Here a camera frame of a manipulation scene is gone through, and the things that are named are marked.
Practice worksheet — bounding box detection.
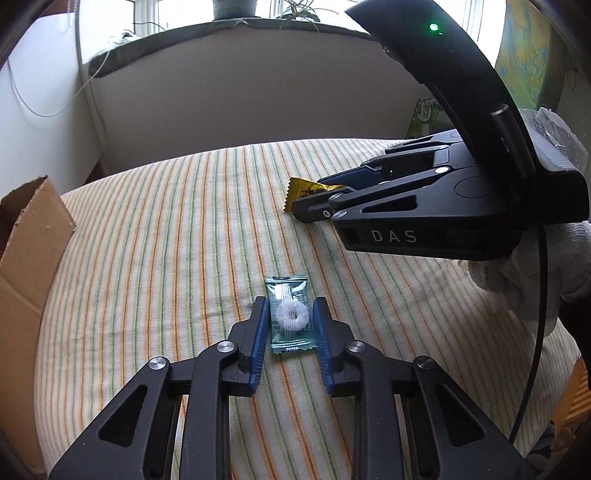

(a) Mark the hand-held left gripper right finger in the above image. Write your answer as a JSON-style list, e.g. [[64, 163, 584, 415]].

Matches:
[[311, 298, 536, 480]]

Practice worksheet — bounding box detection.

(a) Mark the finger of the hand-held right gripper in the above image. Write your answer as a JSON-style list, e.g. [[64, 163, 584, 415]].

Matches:
[[318, 130, 465, 195], [292, 166, 458, 225]]

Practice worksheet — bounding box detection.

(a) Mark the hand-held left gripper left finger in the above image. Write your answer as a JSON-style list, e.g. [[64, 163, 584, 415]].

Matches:
[[48, 295, 271, 480]]

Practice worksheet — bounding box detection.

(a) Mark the teal mint candy packet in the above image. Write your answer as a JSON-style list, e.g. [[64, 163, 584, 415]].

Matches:
[[264, 274, 315, 355]]

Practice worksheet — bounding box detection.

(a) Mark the yellow candy packet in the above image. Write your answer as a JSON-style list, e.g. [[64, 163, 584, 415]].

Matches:
[[283, 178, 348, 214]]

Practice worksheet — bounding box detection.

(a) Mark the cardboard box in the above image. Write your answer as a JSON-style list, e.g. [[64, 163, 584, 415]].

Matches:
[[0, 175, 78, 462]]

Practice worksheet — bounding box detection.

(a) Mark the person's right hand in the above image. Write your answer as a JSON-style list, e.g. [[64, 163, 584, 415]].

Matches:
[[457, 220, 591, 340]]

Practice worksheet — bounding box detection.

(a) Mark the green gift bag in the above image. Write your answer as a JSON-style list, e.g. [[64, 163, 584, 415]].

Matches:
[[405, 95, 446, 139]]

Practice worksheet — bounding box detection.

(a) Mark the small trailing plant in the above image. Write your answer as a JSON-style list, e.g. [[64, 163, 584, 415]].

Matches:
[[276, 0, 340, 23]]

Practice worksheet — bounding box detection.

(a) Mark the window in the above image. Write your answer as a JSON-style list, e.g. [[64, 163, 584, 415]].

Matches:
[[129, 0, 509, 33]]

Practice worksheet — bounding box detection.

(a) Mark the grey striped cloth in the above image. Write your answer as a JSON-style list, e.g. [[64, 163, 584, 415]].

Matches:
[[531, 427, 578, 476]]

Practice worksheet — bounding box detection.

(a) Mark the black cable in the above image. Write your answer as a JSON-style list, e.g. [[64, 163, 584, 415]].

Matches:
[[508, 226, 551, 446]]

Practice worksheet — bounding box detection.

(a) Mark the landscape wall poster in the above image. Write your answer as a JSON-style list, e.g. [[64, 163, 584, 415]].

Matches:
[[496, 0, 571, 109]]

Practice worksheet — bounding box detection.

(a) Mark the white cable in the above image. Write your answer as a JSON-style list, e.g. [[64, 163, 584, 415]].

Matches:
[[7, 44, 114, 117]]

